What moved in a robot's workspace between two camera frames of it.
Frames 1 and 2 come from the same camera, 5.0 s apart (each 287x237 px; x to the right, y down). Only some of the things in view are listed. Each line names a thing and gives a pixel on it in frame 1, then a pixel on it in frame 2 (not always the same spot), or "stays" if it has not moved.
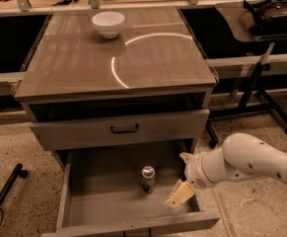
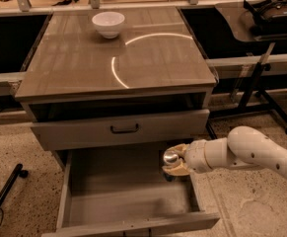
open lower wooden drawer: [124, 192] stays
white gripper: [195, 170] → [194, 156]
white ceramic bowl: [108, 24] stays
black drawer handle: [124, 131] stays
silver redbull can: [148, 176] → [171, 157]
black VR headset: [270, 15] stays
